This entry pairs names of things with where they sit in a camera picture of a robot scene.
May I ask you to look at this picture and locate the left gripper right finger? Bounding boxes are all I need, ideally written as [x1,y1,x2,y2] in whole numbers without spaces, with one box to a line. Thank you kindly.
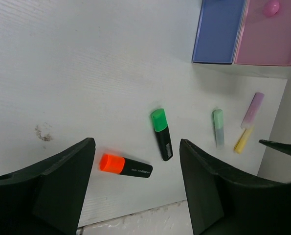
[179,139,291,235]

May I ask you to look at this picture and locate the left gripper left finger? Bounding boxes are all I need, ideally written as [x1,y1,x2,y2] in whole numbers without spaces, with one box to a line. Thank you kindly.
[0,138,96,235]

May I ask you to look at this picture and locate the pastel yellow highlighter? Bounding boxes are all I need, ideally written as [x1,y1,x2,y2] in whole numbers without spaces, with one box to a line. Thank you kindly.
[234,126,254,154]

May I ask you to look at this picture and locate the orange cap black highlighter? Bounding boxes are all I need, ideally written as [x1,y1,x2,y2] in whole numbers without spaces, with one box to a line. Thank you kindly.
[99,154,153,178]

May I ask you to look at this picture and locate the pastel green highlighter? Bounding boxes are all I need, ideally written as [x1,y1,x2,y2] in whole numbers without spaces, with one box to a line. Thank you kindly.
[212,109,224,148]

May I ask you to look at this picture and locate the green cap black highlighter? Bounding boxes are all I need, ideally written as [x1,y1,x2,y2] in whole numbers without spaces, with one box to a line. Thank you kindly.
[150,108,173,161]

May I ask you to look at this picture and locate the pink drawer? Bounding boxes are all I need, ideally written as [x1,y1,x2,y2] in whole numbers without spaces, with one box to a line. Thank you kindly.
[235,0,291,66]

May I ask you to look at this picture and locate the purple blue drawer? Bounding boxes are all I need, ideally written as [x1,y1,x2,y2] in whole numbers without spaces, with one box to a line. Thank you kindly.
[192,0,246,64]

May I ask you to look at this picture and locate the white drawer box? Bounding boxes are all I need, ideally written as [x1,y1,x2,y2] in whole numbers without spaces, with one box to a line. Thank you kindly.
[195,0,291,79]

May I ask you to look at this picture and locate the pastel pink highlighter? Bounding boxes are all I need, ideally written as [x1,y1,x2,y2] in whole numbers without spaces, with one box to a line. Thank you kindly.
[241,92,265,129]

